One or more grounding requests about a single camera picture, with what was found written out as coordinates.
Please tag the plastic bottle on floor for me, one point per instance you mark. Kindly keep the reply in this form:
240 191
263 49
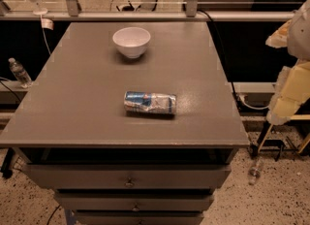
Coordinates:
255 171

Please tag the grey drawer cabinet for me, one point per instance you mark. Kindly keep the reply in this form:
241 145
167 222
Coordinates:
123 141

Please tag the drawer knob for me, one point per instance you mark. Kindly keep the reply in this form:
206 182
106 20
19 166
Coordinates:
129 183
136 208

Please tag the yellow black stand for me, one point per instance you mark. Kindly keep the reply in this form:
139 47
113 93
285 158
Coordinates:
265 143

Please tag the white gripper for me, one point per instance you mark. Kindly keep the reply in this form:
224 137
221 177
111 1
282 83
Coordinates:
300 38

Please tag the plastic water bottle on ledge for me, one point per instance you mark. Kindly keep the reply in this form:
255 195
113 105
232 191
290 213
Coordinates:
20 73

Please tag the crushed red bull can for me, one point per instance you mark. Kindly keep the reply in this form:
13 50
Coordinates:
144 102

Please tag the white bowl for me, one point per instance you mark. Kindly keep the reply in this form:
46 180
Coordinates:
132 42

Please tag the top drawer knob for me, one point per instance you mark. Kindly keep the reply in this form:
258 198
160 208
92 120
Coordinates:
129 183

